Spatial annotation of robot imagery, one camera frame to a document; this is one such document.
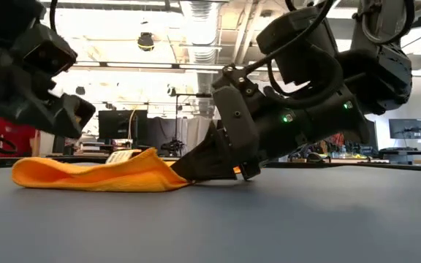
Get black table frame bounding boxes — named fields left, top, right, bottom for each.
left=0, top=156, right=421, bottom=172

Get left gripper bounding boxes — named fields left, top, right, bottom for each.
left=0, top=69, right=96, bottom=140

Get black metal stand frame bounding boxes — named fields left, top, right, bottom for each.
left=175, top=93, right=219, bottom=147

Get black desk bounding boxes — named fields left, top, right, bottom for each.
left=378, top=147, right=421, bottom=165

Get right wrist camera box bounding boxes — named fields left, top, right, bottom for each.
left=256, top=6, right=340, bottom=87

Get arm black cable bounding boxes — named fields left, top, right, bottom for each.
left=48, top=0, right=59, bottom=36
left=245, top=0, right=345, bottom=109

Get small black monitor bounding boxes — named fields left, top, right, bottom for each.
left=388, top=118, right=421, bottom=140

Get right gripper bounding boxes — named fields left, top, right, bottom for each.
left=170, top=64, right=308, bottom=183

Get large dark monitor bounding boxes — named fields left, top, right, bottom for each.
left=363, top=120, right=379, bottom=156

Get person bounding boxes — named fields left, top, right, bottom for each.
left=0, top=116, right=38, bottom=158

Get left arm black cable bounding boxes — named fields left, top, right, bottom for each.
left=48, top=0, right=59, bottom=36

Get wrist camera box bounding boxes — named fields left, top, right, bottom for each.
left=256, top=6, right=340, bottom=87
left=20, top=23, right=79, bottom=78

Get long ceiling light rail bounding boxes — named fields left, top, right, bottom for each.
left=69, top=61, right=421, bottom=78

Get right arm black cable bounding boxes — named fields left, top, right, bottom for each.
left=245, top=0, right=345, bottom=109

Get silver ventilation duct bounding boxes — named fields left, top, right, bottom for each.
left=179, top=0, right=221, bottom=114

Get orange microfibre towel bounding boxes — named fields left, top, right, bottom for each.
left=12, top=147, right=241, bottom=194

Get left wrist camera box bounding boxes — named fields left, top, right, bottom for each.
left=20, top=23, right=79, bottom=78

